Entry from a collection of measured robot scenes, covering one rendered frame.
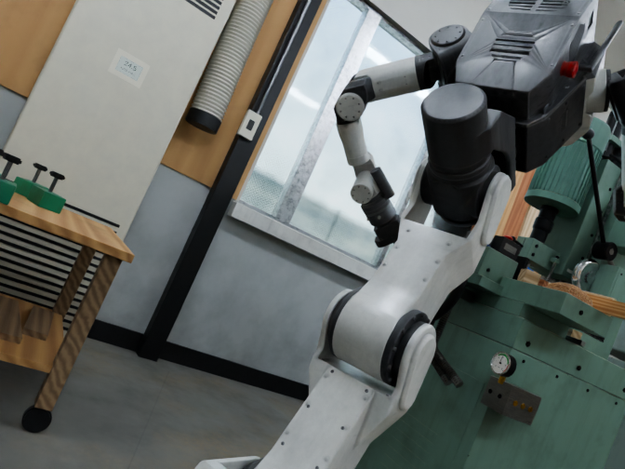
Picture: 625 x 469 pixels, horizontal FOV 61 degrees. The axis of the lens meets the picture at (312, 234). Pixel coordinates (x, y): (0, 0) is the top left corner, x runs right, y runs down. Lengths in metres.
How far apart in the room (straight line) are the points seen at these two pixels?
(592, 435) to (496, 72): 1.23
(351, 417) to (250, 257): 1.89
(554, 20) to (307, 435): 0.91
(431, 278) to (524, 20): 0.57
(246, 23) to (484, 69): 1.58
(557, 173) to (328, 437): 1.24
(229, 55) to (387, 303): 1.76
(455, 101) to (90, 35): 1.59
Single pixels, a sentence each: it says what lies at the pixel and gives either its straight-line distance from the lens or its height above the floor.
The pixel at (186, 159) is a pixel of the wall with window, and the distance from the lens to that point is 2.60.
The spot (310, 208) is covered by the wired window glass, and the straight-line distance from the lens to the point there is 2.95.
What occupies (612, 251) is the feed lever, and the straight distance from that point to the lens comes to 1.92.
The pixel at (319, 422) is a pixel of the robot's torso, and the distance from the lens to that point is 0.96.
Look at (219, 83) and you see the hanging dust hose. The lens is 2.47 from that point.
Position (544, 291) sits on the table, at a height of 0.89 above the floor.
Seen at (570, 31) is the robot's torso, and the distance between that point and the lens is 1.19.
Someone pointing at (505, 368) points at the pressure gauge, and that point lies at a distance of 1.51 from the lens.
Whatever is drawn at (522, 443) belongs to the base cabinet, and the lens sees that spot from 1.75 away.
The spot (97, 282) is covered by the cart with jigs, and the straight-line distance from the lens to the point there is 1.51.
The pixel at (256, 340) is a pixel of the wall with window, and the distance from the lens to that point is 2.90.
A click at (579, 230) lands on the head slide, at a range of 1.95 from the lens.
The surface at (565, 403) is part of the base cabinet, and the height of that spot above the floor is 0.63.
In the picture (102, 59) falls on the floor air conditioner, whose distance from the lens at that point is 2.26.
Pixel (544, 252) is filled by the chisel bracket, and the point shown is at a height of 1.05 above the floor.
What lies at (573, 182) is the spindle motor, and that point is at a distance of 1.89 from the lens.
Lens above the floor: 0.67
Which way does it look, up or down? 4 degrees up
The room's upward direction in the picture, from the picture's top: 24 degrees clockwise
